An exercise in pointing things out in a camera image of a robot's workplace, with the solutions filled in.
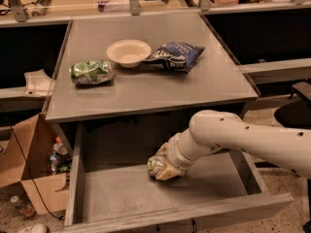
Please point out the blue chip bag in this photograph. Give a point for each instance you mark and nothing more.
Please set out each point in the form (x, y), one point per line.
(175, 56)

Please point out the white shoe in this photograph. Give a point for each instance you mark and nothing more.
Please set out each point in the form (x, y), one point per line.
(37, 228)

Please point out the grey counter cabinet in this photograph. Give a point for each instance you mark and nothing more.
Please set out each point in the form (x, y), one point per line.
(214, 79)

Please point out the black office chair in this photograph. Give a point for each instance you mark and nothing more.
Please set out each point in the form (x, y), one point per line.
(292, 110)

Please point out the plastic bottle on floor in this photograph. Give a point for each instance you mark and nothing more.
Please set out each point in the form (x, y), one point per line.
(24, 207)

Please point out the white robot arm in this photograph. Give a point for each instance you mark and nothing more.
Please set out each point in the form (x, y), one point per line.
(210, 131)

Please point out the cardboard box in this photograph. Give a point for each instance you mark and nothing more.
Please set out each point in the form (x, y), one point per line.
(26, 160)

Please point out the grey open drawer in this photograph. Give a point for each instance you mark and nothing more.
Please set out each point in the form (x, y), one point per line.
(112, 192)

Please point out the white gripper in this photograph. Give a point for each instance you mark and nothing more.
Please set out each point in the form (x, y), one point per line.
(175, 154)

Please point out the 7up can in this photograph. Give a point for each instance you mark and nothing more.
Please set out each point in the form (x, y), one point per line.
(155, 165)

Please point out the green chip bag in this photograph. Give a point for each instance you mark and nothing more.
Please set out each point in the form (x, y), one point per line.
(91, 72)

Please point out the white paper bowl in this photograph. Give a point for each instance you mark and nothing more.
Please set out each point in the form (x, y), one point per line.
(128, 53)

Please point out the bottles in box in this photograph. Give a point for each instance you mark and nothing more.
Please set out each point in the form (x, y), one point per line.
(60, 159)

